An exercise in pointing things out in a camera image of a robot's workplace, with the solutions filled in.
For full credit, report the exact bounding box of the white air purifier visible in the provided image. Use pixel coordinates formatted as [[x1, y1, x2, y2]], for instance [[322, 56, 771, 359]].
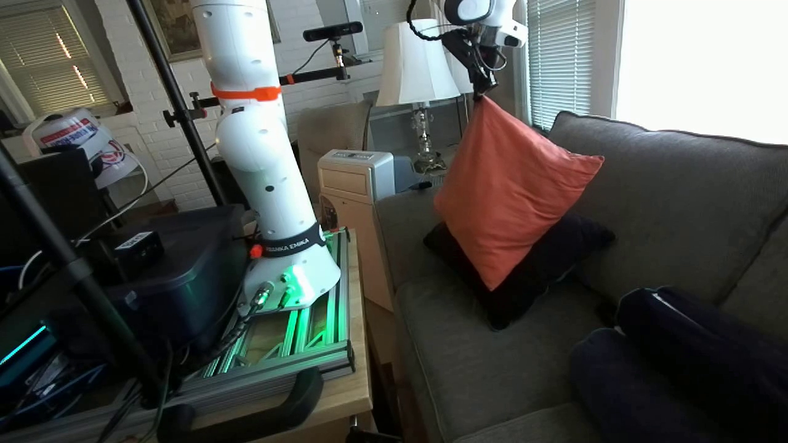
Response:
[[317, 147, 398, 316]]

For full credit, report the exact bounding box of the white shade table lamp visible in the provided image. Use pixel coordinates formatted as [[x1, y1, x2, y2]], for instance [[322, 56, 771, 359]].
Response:
[[374, 16, 462, 177]]

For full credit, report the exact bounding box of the large bright window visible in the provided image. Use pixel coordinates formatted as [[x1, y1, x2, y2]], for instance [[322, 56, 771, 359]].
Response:
[[613, 0, 788, 147]]

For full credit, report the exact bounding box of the small black power adapter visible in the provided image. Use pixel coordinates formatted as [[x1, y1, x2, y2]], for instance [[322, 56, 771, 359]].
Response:
[[114, 228, 166, 266]]

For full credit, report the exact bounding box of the black cable conduit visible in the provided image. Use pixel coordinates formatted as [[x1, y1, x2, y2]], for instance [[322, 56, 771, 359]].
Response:
[[405, 0, 453, 44]]

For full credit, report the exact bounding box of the black curved handle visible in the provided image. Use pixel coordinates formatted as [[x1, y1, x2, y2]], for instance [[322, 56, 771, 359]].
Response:
[[156, 366, 328, 443]]

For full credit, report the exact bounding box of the wooden table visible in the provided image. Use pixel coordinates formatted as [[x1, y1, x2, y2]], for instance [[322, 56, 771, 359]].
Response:
[[157, 223, 377, 443]]

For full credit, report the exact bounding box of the orange velcro strap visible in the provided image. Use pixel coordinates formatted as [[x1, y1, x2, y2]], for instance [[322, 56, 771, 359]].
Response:
[[210, 81, 283, 102]]

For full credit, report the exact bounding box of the white red blue container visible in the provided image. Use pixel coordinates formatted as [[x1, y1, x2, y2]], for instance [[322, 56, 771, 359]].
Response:
[[22, 106, 144, 192]]

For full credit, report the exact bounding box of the aluminium rail mounting base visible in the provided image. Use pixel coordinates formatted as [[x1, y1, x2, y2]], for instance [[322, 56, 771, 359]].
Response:
[[182, 227, 358, 389]]

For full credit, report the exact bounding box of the thick black stand pole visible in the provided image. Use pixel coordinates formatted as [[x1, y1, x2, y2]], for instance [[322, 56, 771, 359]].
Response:
[[0, 144, 169, 411]]

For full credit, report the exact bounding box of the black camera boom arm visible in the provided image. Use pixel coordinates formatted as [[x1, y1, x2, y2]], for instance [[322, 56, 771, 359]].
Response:
[[161, 63, 353, 131]]

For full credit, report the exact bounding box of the grey metal rail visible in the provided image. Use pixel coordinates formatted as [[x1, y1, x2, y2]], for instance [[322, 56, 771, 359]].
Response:
[[0, 342, 358, 443]]

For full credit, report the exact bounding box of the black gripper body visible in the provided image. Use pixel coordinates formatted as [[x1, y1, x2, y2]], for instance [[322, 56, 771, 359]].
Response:
[[441, 27, 503, 85]]

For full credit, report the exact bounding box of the teal lit electronics device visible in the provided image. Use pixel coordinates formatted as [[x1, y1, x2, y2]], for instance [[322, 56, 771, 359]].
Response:
[[0, 320, 60, 390]]

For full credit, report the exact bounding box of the black equipment case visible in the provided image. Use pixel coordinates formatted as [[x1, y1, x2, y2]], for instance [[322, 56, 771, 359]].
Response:
[[47, 203, 254, 366]]

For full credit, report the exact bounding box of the black box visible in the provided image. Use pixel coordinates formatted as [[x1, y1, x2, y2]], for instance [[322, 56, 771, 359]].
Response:
[[15, 144, 114, 252]]

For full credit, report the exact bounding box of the orange pillow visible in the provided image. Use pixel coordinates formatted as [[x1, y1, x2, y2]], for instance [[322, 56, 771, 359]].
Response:
[[432, 92, 609, 292]]

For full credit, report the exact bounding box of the grey fabric couch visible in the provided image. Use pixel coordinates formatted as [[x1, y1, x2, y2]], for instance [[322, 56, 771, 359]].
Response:
[[371, 108, 788, 443]]

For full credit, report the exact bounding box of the narrow window with blinds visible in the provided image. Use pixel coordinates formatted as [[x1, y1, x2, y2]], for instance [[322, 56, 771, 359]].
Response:
[[524, 0, 602, 131]]

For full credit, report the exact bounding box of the dark navy square pillow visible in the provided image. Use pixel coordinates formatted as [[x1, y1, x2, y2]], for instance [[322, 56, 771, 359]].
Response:
[[421, 209, 618, 331]]

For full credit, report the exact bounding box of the black stereo camera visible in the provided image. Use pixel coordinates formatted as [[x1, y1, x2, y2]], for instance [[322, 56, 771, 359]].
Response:
[[300, 19, 366, 44]]

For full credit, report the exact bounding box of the thin black tripod pole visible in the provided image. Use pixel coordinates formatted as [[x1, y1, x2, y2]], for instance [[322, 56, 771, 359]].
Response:
[[125, 0, 235, 211]]

